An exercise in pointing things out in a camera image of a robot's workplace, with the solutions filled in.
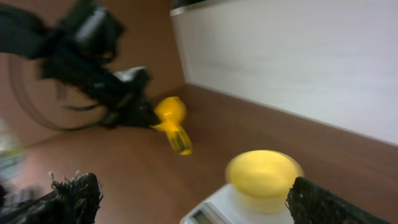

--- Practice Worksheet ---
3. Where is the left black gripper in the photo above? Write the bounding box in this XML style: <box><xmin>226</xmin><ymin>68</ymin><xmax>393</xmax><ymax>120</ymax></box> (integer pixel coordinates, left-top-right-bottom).
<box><xmin>40</xmin><ymin>56</ymin><xmax>160</xmax><ymax>128</ymax></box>

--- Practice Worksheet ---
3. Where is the left black cable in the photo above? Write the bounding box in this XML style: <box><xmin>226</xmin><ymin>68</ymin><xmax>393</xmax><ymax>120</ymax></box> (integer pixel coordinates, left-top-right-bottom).
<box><xmin>7</xmin><ymin>54</ymin><xmax>109</xmax><ymax>131</ymax></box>

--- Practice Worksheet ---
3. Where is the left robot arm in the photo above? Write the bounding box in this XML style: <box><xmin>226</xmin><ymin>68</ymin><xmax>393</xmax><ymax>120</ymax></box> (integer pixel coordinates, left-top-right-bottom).
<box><xmin>1</xmin><ymin>1</ymin><xmax>160</xmax><ymax>128</ymax></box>

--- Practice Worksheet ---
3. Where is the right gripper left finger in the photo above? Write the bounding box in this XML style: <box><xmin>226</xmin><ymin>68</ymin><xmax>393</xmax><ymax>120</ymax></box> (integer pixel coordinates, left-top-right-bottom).
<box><xmin>1</xmin><ymin>172</ymin><xmax>103</xmax><ymax>224</ymax></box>

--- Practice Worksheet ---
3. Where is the yellow measuring scoop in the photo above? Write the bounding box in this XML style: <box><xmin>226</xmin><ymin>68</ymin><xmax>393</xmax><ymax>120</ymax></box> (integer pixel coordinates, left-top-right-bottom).
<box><xmin>152</xmin><ymin>96</ymin><xmax>193</xmax><ymax>156</ymax></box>

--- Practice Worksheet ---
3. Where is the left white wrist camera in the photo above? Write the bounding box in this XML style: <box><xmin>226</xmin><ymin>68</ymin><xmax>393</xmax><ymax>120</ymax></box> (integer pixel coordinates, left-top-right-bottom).
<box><xmin>113</xmin><ymin>66</ymin><xmax>146</xmax><ymax>82</ymax></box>

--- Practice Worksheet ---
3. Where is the yellow plastic bowl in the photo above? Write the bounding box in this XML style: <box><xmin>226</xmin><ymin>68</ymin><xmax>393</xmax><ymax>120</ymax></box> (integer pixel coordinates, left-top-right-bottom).
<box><xmin>225</xmin><ymin>150</ymin><xmax>304</xmax><ymax>213</ymax></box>

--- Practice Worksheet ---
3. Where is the white digital kitchen scale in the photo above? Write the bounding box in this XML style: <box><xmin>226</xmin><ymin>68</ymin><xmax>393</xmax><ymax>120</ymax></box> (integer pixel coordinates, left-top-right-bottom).
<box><xmin>180</xmin><ymin>184</ymin><xmax>294</xmax><ymax>224</ymax></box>

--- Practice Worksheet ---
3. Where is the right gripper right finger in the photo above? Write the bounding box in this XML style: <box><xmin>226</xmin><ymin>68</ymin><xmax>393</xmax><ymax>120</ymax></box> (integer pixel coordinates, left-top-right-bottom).
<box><xmin>285</xmin><ymin>177</ymin><xmax>389</xmax><ymax>224</ymax></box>

